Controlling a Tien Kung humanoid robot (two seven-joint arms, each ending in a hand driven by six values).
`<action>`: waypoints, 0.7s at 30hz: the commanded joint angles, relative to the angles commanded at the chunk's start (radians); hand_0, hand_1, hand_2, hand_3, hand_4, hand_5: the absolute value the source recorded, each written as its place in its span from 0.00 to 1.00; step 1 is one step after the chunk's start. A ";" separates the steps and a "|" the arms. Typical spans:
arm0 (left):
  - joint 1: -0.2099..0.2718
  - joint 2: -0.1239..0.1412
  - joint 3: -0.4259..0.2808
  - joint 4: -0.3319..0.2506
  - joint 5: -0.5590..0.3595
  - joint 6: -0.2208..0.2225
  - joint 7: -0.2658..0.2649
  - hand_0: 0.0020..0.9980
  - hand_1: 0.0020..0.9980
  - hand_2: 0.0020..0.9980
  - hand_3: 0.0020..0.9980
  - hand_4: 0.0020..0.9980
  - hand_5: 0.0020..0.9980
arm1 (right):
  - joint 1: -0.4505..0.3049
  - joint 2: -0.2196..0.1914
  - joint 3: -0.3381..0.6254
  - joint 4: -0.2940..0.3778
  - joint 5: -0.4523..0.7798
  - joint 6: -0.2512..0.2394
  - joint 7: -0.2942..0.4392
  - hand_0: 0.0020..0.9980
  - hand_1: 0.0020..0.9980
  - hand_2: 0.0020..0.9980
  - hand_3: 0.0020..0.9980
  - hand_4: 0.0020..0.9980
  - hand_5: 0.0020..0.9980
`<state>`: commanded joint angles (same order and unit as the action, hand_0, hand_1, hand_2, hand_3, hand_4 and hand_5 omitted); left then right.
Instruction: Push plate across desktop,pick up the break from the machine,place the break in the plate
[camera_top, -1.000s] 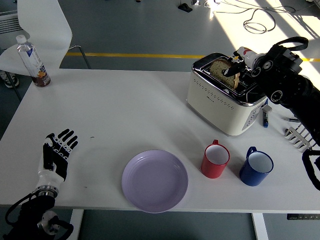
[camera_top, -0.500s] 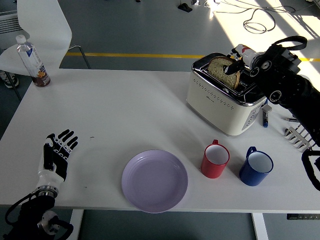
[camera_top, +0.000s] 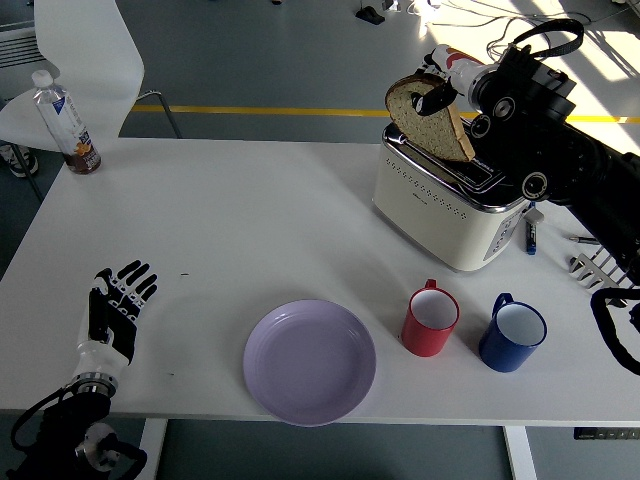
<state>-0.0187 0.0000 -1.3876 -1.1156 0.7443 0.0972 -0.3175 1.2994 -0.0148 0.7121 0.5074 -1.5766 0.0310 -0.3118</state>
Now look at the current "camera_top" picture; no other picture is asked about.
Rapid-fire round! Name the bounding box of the purple plate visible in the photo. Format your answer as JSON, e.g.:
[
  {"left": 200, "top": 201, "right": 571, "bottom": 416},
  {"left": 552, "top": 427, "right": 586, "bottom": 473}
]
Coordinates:
[{"left": 243, "top": 298, "right": 378, "bottom": 428}]

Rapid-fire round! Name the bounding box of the person's shoe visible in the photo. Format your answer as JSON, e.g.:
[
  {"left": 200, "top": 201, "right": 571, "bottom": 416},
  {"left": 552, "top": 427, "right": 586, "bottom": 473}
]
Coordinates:
[{"left": 0, "top": 143, "right": 40, "bottom": 179}]

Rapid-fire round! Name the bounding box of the shiny metal toast rack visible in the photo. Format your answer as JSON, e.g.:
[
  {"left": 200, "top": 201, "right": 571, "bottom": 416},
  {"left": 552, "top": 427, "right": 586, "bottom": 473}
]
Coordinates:
[{"left": 568, "top": 248, "right": 627, "bottom": 291}]

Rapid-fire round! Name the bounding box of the black floor device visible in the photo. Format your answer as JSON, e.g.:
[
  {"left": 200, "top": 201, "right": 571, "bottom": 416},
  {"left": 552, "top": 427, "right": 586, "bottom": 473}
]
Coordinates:
[{"left": 354, "top": 4, "right": 386, "bottom": 25}]

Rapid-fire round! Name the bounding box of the red enamel mug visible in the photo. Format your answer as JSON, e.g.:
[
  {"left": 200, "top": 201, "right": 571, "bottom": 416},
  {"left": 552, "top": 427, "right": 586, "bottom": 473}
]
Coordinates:
[{"left": 401, "top": 278, "right": 460, "bottom": 359}]

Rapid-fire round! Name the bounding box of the blue marker pen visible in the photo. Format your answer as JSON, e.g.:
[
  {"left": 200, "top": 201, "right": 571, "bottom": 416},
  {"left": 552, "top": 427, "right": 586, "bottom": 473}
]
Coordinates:
[{"left": 523, "top": 214, "right": 539, "bottom": 256}]

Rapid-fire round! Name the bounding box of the black table control panel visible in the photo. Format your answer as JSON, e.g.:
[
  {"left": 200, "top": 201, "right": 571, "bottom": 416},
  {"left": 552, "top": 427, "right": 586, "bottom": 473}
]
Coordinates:
[{"left": 573, "top": 427, "right": 640, "bottom": 441}]

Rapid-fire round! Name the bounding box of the cream and chrome toaster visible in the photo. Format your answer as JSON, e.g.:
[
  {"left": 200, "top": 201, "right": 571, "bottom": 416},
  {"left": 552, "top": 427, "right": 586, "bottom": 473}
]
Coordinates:
[{"left": 372, "top": 122, "right": 545, "bottom": 274}]

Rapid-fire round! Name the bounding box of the grey looped floor cable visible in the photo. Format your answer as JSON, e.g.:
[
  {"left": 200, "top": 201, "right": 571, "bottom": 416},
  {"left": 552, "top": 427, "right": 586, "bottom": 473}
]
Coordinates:
[{"left": 439, "top": 0, "right": 594, "bottom": 57}]

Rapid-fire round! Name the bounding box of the clear plastic water bottle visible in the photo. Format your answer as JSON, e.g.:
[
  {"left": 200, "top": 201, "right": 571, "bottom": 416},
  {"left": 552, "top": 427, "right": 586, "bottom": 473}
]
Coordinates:
[{"left": 31, "top": 69, "right": 103, "bottom": 176}]

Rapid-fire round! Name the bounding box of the white slatted grille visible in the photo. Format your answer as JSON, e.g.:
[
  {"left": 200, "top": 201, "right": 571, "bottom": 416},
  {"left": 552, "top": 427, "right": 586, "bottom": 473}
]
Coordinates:
[{"left": 0, "top": 19, "right": 46, "bottom": 71}]

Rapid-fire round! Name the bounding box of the white table leg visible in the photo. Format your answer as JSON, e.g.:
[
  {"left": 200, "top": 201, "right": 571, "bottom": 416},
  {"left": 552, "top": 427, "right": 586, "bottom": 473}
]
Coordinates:
[
  {"left": 502, "top": 425, "right": 539, "bottom": 480},
  {"left": 130, "top": 418, "right": 169, "bottom": 480}
]

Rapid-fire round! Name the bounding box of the blue enamel mug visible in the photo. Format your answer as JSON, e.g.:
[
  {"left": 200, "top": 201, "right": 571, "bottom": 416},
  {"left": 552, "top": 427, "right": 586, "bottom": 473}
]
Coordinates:
[{"left": 477, "top": 292, "right": 548, "bottom": 374}]

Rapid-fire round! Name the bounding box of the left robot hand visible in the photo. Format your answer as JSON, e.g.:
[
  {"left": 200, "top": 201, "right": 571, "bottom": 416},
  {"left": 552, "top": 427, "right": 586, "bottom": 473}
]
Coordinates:
[{"left": 74, "top": 259, "right": 159, "bottom": 381}]

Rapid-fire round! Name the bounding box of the brown bread slice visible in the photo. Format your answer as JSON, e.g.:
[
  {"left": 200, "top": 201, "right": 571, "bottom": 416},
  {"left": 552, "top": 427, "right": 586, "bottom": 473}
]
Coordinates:
[{"left": 385, "top": 74, "right": 476, "bottom": 163}]

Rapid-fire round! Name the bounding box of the white plastic chair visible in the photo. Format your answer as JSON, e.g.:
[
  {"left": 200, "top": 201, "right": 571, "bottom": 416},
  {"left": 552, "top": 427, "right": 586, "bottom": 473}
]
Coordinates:
[{"left": 0, "top": 0, "right": 184, "bottom": 204}]

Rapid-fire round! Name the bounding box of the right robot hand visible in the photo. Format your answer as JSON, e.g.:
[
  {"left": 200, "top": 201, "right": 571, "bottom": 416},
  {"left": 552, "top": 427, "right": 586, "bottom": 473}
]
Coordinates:
[{"left": 412, "top": 43, "right": 489, "bottom": 117}]

